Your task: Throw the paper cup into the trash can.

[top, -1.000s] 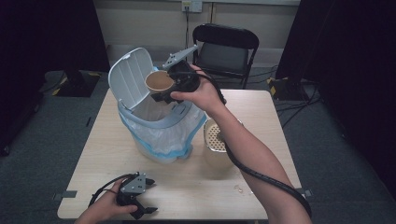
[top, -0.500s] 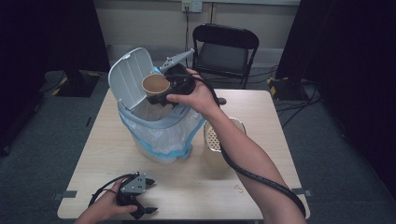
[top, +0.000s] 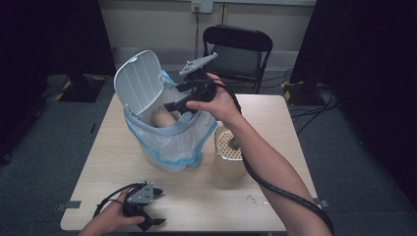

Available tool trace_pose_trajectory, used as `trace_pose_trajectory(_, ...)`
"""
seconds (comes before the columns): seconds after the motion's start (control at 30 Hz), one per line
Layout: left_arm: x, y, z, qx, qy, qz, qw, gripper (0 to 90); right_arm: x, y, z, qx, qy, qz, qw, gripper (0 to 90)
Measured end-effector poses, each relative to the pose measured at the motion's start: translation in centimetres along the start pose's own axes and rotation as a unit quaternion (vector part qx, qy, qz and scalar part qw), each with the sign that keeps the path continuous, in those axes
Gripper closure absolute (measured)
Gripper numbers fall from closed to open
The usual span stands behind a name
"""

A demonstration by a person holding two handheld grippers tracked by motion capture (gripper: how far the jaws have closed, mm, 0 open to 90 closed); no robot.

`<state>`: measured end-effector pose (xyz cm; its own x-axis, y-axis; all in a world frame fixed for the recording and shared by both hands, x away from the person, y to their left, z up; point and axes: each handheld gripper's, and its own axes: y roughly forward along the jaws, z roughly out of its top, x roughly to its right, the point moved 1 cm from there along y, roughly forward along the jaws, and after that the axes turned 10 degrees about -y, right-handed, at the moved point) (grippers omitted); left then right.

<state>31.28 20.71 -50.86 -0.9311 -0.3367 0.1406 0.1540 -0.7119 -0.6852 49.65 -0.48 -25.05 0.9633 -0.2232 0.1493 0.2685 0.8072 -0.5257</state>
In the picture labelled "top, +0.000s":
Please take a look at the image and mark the white grey lidded trash can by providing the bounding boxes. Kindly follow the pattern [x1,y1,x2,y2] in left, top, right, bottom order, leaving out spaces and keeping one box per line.
[113,49,207,174]

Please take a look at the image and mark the black curtain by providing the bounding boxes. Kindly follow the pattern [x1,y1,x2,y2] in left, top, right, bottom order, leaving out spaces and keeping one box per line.
[0,0,117,99]
[289,0,417,205]

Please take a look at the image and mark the hand-held gripper cable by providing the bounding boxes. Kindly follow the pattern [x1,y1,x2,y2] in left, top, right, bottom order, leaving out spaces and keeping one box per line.
[92,182,143,219]
[210,81,335,236]

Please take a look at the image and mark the beige strainer container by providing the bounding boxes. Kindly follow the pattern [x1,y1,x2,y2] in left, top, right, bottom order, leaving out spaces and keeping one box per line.
[213,124,251,180]

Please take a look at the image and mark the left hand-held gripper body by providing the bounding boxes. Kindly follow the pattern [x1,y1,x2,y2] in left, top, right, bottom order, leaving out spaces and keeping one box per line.
[122,181,155,217]

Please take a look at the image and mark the black floor cables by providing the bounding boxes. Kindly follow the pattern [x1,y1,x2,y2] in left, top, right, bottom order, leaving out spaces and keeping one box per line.
[260,68,340,136]

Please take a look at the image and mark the person's right hand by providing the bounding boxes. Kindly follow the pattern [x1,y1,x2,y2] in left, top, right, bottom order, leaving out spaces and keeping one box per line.
[185,72,242,124]

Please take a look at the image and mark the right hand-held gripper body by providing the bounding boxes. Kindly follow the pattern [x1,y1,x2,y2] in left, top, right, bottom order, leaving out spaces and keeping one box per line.
[179,51,218,103]

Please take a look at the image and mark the person's left hand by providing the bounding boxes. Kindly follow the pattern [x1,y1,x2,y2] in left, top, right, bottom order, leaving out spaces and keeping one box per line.
[94,187,146,231]

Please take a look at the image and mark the left hand-held gripper cable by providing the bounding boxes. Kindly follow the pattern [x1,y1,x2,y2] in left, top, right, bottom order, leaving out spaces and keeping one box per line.
[92,182,143,219]

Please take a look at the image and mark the black folding chair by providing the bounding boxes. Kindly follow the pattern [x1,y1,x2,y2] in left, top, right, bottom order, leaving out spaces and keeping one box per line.
[200,24,274,95]

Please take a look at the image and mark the black wall power cable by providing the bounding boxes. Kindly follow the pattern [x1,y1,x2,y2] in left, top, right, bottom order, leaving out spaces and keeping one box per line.
[194,5,205,62]

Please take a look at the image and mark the white wall socket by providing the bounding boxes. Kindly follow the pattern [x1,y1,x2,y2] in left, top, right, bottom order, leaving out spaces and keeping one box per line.
[191,0,214,15]

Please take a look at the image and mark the right hand-held gripper cable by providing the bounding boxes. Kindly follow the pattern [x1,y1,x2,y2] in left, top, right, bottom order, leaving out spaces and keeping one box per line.
[210,81,335,236]

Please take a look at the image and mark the spilled clear droplets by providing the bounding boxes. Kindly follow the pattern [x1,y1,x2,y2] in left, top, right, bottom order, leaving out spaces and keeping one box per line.
[245,194,268,207]

